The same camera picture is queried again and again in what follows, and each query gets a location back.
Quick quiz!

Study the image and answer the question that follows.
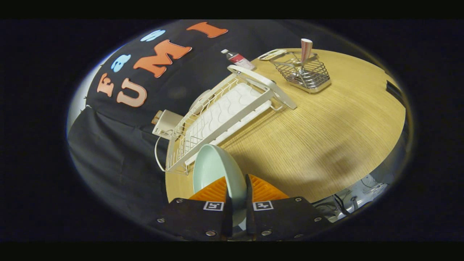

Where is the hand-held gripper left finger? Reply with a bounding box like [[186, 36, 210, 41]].
[[147, 176, 233, 241]]

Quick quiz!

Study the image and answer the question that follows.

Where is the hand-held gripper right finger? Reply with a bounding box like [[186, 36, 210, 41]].
[[246, 174, 332, 241]]

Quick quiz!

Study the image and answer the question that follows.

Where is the light green plate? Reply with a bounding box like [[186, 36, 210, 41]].
[[192, 144, 248, 227]]

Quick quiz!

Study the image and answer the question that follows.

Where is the white wire dish rack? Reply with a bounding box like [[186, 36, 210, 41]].
[[166, 65, 298, 174]]

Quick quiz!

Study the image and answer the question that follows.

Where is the metal wire basket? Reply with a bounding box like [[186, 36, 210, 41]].
[[270, 52, 331, 94]]

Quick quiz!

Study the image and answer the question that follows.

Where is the white plate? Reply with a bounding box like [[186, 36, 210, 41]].
[[189, 89, 212, 113]]

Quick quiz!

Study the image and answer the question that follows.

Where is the white toaster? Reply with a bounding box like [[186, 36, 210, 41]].
[[152, 109, 183, 140]]

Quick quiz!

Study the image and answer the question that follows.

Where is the small white snack tray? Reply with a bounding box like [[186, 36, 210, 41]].
[[258, 49, 287, 61]]

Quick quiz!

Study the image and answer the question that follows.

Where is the clear plastic bottle red label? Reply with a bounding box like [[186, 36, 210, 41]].
[[221, 49, 255, 70]]

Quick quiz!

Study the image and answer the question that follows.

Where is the white toaster cable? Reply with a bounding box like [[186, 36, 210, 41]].
[[155, 136, 171, 173]]

